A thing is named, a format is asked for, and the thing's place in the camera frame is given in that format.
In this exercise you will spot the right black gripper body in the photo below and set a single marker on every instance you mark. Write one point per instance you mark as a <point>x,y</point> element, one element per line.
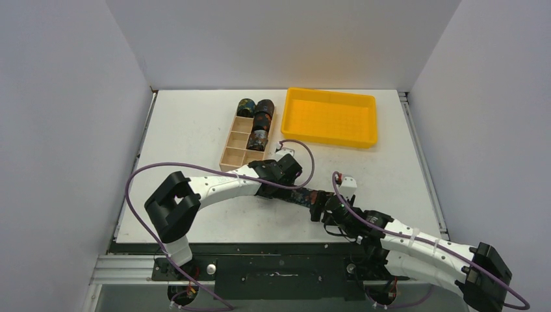
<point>318,205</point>

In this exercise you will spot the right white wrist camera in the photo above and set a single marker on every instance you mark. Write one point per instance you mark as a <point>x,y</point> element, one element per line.
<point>347,186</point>

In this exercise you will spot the yellow plastic tray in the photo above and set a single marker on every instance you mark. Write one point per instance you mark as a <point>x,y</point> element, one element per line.
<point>332,118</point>

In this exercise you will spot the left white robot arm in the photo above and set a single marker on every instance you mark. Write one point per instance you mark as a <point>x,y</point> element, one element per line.
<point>174,205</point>

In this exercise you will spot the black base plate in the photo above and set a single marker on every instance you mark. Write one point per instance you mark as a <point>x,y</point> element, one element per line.
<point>292,271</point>

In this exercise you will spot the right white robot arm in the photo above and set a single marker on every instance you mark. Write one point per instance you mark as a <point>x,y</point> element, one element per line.
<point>478,274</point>

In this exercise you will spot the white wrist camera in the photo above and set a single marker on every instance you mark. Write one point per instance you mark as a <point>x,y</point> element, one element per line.
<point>279,153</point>
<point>347,186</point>

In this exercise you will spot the rolled tie blue yellow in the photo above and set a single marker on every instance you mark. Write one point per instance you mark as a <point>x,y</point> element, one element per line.
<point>246,108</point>

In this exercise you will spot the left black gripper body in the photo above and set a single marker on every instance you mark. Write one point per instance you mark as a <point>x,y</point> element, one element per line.
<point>286,182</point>

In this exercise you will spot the wooden compartment box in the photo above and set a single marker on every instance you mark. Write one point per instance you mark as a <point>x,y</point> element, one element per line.
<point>235,153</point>

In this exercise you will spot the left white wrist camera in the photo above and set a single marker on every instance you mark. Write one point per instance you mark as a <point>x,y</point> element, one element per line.
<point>279,153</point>

